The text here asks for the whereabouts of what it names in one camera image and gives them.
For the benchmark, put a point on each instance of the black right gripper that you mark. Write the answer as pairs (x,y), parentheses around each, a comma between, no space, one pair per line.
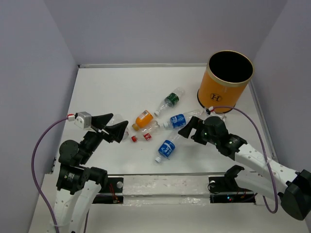
(185,130)

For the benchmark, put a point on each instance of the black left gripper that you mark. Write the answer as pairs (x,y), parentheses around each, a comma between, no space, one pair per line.
(116,131)

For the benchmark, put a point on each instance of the blue label bottle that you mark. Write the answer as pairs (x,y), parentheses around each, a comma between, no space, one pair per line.
(168,147)
(180,120)

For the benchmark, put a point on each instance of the green label plastic bottle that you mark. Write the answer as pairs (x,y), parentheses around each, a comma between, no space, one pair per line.
(170,101)

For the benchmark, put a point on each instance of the orange juice plastic bottle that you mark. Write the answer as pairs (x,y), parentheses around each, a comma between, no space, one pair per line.
(142,120)

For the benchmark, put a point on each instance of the red cap clear bottle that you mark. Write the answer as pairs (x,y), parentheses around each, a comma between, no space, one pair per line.
(146,133)

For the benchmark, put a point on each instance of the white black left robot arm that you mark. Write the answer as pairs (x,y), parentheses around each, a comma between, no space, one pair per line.
(73,175)

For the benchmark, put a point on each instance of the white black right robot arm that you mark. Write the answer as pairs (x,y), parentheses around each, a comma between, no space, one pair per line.
(290,187)

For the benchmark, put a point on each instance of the orange cylindrical bin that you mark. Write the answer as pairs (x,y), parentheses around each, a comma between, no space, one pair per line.
(226,76)

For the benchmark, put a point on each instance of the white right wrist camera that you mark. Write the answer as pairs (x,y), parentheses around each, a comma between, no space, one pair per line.
(209,110)

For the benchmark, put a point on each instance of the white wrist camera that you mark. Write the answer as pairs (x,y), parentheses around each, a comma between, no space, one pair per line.
(83,120)
(209,110)

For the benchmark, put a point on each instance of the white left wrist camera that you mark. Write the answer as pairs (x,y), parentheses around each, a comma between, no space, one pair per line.
(83,120)

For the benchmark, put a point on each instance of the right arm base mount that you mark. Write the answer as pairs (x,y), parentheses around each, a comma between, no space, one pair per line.
(221,193)

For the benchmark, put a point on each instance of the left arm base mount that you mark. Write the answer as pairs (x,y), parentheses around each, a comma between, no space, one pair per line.
(112,193)

